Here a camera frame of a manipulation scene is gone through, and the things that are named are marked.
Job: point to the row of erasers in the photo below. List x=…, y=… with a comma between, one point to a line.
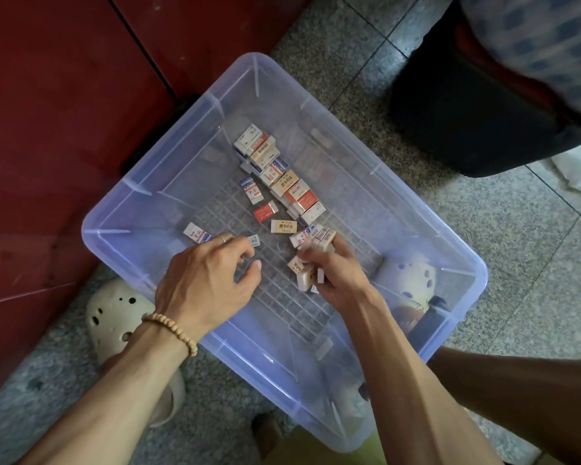
x=281, y=174

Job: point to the person's right cream clog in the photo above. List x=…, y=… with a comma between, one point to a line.
x=407, y=281

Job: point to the person's right forearm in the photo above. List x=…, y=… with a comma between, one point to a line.
x=416, y=392

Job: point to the person's right leg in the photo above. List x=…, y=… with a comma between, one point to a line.
x=533, y=402

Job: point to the clear plastic storage bin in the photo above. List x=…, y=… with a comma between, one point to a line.
x=155, y=189

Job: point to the handful of boxed erasers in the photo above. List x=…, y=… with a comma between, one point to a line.
x=305, y=271

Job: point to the person's left hand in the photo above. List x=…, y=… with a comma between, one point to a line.
x=208, y=285

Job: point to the person's right hand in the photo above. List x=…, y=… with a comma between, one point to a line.
x=339, y=276

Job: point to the red display counter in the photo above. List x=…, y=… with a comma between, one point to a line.
x=58, y=140

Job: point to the black stool red cushion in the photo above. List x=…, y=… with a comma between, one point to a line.
x=465, y=111

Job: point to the person's left cream clog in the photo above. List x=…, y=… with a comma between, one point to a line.
x=111, y=314

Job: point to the person's cream clog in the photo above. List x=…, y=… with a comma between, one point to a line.
x=111, y=314
x=407, y=281

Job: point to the blue white eraser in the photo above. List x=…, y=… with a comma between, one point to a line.
x=252, y=190

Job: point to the person's left forearm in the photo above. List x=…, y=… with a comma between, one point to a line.
x=106, y=411

